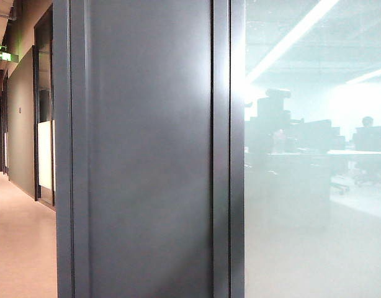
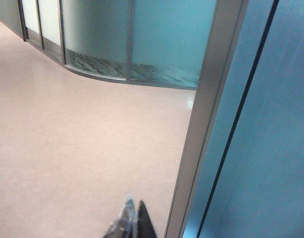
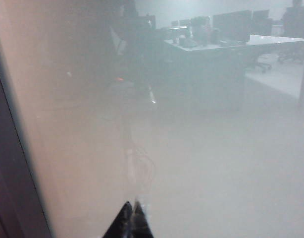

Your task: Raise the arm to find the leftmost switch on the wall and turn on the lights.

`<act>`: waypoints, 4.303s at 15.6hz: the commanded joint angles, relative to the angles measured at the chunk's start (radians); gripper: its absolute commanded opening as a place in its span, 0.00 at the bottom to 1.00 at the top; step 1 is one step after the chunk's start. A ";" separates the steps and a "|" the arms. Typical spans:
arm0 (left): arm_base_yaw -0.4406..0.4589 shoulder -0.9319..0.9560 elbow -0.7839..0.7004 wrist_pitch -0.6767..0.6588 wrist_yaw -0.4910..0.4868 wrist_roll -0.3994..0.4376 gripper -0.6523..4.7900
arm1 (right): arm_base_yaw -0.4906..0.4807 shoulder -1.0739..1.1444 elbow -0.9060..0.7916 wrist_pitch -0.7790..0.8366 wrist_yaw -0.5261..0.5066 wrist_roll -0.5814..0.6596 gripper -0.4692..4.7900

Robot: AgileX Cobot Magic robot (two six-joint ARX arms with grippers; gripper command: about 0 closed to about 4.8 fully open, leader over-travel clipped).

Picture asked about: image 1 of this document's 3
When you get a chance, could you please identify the grey metal door panel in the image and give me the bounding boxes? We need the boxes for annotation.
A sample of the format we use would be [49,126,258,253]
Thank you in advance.
[88,0,214,298]

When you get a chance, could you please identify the frosted glass partition pane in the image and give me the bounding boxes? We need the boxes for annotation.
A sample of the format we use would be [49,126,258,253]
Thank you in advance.
[244,0,381,298]

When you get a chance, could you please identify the dark framed door frosted pane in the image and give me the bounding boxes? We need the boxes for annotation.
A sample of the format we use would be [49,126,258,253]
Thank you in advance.
[32,5,56,208]

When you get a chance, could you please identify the grey ceiling conduit pipe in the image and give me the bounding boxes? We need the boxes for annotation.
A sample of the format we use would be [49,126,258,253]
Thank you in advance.
[0,4,17,23]

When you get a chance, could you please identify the dark metal frame post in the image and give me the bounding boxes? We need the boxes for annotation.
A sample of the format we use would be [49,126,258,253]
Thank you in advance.
[211,0,246,298]
[52,0,91,298]

